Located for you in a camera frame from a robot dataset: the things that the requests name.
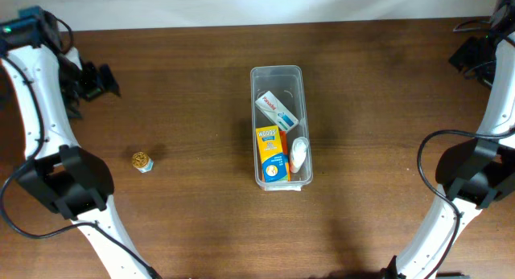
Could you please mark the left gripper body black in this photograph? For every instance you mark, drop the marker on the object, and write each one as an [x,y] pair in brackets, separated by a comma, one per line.
[85,85]

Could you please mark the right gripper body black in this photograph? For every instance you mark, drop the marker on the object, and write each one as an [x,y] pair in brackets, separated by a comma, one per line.
[474,51]

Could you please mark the small gold lid jar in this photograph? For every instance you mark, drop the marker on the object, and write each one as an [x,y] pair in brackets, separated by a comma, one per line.
[142,162]

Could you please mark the white green medicine box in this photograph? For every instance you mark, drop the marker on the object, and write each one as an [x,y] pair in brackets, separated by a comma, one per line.
[276,111]

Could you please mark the white spray bottle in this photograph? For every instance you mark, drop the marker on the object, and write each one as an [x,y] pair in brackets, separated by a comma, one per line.
[298,154]

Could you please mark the yellow medicine box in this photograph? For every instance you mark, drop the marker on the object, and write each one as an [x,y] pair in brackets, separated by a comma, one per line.
[270,154]

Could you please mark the orange medicine box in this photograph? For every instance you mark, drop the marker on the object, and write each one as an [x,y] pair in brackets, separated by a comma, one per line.
[283,138]

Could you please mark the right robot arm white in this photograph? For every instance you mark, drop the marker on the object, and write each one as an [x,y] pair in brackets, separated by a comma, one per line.
[480,171]

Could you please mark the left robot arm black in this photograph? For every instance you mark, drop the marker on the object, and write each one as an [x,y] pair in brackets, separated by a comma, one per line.
[49,79]

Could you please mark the clear plastic container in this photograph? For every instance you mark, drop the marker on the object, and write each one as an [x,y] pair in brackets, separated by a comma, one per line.
[286,83]

